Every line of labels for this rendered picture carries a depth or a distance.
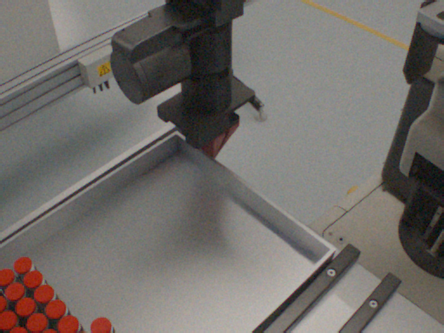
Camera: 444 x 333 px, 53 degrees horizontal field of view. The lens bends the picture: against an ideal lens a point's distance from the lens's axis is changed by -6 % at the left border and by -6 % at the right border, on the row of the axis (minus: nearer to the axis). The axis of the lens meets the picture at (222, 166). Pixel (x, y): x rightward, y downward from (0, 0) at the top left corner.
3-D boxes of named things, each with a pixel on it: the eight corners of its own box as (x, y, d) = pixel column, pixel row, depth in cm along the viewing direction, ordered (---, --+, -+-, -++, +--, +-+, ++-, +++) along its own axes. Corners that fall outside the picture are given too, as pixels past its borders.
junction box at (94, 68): (90, 89, 143) (85, 66, 137) (82, 83, 146) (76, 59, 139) (121, 73, 149) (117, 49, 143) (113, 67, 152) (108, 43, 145)
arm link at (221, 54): (244, 12, 46) (207, -8, 48) (190, 36, 42) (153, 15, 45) (243, 68, 51) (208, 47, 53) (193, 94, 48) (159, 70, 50)
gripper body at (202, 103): (155, 119, 55) (149, 67, 49) (218, 81, 59) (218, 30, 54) (193, 146, 51) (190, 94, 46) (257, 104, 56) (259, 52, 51)
